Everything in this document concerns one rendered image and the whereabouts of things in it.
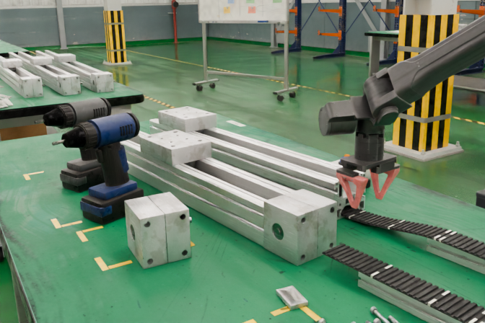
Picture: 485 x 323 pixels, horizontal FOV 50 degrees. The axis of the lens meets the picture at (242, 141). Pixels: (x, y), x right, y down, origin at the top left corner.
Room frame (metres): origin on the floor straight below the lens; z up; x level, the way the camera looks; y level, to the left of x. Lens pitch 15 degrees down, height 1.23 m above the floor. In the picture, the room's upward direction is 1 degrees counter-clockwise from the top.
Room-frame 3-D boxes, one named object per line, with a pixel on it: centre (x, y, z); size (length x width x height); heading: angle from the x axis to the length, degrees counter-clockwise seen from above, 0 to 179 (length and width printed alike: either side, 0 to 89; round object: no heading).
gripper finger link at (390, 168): (1.02, -0.27, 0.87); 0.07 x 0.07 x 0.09; 37
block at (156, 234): (0.89, 0.15, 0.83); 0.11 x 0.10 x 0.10; 117
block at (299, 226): (0.89, -0.11, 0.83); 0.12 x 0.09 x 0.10; 127
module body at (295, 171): (1.35, 0.02, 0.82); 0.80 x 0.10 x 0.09; 37
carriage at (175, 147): (1.23, 0.17, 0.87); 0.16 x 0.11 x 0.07; 37
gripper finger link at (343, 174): (0.98, -0.23, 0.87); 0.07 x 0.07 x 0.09; 37
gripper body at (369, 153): (1.00, -0.25, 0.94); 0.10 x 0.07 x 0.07; 127
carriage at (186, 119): (1.55, 0.17, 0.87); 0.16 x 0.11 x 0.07; 37
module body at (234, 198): (1.23, 0.17, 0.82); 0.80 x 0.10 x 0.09; 37
